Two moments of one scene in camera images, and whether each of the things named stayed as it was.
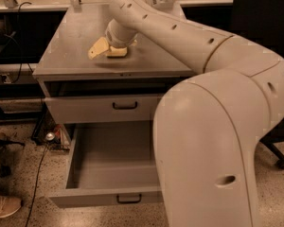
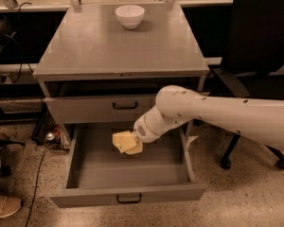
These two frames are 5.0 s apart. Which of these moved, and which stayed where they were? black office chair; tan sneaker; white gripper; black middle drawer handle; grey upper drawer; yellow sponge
Moved: yellow sponge; white gripper
Stayed: tan sneaker; black office chair; grey upper drawer; black middle drawer handle
